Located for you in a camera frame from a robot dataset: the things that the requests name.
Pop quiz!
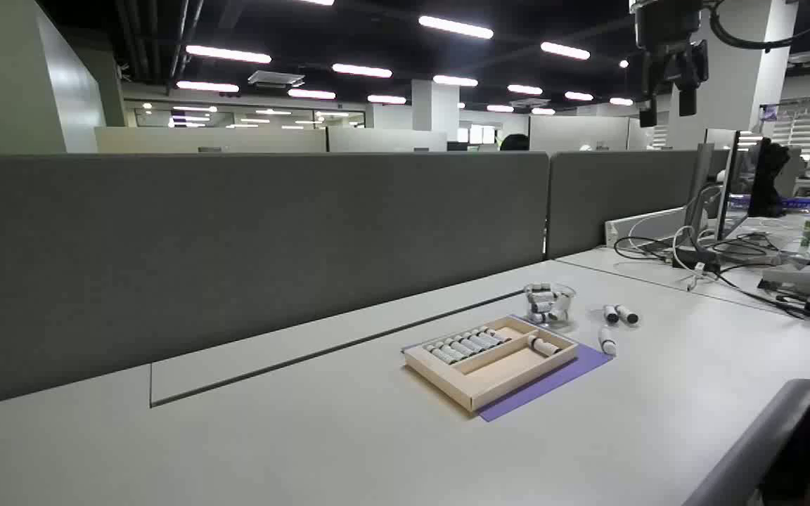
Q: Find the purple mat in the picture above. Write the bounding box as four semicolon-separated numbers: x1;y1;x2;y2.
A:
476;340;620;423

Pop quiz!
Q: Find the small wooden block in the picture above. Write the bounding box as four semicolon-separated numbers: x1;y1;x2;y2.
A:
528;331;563;360

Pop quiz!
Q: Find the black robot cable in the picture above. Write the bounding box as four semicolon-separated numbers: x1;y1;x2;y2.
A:
705;0;810;52

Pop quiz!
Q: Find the wooden compartment tray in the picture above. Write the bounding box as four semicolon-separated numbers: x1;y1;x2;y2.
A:
399;314;583;419

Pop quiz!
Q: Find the fluorescent ceiling light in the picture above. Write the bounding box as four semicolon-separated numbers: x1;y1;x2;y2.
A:
174;75;243;99
329;58;396;82
538;35;593;65
431;71;482;90
413;12;499;41
184;41;275;68

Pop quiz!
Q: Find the large gray partition panel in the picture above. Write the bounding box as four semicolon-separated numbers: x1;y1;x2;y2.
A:
0;151;552;416

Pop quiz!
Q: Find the tangled cable bundle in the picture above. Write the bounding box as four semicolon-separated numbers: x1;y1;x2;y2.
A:
610;218;801;287

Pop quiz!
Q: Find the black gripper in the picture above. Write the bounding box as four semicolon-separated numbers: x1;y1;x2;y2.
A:
637;35;711;128

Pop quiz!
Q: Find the row of silver cylinders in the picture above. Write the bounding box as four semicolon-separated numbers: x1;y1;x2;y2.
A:
423;322;518;369

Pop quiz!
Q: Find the small gray partition panel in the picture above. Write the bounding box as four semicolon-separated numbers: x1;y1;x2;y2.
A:
547;148;708;260

